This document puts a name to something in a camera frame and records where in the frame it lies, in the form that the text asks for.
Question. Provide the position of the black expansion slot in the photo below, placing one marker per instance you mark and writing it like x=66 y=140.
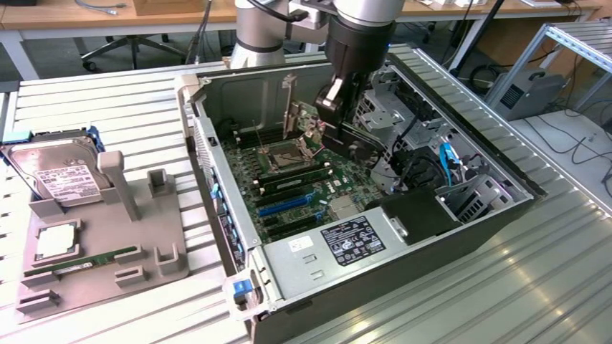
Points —
x=282 y=199

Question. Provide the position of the silver power supply unit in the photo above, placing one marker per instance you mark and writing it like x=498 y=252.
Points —
x=297 y=272

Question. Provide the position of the metal socket cover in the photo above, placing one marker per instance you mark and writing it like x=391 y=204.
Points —
x=313 y=149

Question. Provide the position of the black plastic air shroud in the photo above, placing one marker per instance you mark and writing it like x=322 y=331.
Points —
x=421 y=218

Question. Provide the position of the green RAM stick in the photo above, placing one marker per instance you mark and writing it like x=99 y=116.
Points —
x=77 y=267
x=287 y=183

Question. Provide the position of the open black PC case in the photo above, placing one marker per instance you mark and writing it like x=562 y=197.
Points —
x=335 y=311

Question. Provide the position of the grey box unit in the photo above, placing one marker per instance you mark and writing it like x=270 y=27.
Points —
x=535 y=96

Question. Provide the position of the black stand pole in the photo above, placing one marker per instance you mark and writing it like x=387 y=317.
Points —
x=479 y=30

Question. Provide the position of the green motherboard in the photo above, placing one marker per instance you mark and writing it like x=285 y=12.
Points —
x=354 y=186

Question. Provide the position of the silver CPU chip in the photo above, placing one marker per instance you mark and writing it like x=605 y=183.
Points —
x=57 y=242

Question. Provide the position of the cardboard box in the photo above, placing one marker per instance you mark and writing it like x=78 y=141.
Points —
x=167 y=7

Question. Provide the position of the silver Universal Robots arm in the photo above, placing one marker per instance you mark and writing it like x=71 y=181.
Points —
x=261 y=36

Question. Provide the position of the green graphics card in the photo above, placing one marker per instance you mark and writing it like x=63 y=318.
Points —
x=306 y=114

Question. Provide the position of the blue case latch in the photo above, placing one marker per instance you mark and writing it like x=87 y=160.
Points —
x=241 y=288

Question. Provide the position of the hard disk in blue carrier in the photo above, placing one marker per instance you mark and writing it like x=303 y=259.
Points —
x=58 y=168

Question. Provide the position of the wooden desk with white frame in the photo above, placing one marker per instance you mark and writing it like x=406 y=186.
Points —
x=526 y=12
x=58 y=18

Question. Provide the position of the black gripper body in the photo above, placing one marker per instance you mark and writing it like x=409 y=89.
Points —
x=359 y=46

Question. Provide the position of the silver disk bay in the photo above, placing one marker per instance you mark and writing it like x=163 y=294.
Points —
x=474 y=204

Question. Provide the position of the CPU socket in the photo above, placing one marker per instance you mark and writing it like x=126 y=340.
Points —
x=285 y=157

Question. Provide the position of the aluminium profile rack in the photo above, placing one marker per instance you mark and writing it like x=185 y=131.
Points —
x=583 y=36

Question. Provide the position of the black office chair base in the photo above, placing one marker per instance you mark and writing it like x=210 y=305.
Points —
x=417 y=27
x=134 y=43

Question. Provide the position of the silver drive cage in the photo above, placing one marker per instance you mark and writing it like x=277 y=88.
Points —
x=390 y=111

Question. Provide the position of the grey parts rack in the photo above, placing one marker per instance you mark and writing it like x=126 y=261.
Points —
x=95 y=286

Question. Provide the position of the silver chipset heatsink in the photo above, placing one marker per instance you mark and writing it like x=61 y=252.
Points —
x=345 y=208

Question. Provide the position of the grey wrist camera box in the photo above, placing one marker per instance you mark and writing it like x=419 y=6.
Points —
x=311 y=16

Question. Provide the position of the blue expansion slot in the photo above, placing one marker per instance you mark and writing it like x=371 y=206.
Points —
x=287 y=207

